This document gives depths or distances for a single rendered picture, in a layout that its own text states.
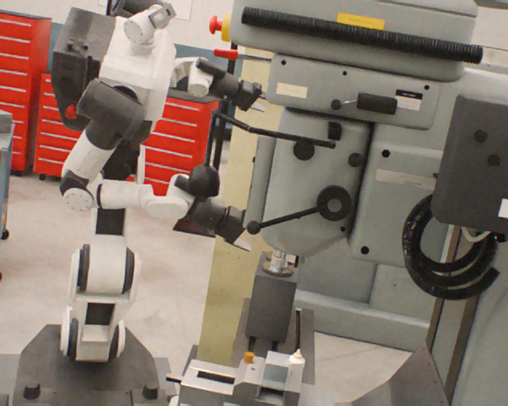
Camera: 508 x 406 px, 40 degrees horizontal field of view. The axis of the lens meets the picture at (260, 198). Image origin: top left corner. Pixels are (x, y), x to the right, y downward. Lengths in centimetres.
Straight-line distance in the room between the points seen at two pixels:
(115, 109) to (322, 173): 56
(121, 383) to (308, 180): 121
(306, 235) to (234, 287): 203
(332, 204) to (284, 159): 14
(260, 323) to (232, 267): 145
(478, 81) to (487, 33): 937
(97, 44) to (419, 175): 91
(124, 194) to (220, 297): 168
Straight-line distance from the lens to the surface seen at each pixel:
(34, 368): 246
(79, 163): 183
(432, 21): 138
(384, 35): 133
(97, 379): 241
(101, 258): 207
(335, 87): 137
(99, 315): 226
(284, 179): 143
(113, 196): 190
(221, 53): 159
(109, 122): 172
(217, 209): 187
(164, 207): 184
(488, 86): 143
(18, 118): 665
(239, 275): 344
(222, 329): 356
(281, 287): 195
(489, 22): 1080
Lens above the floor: 179
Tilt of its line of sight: 14 degrees down
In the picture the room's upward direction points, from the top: 10 degrees clockwise
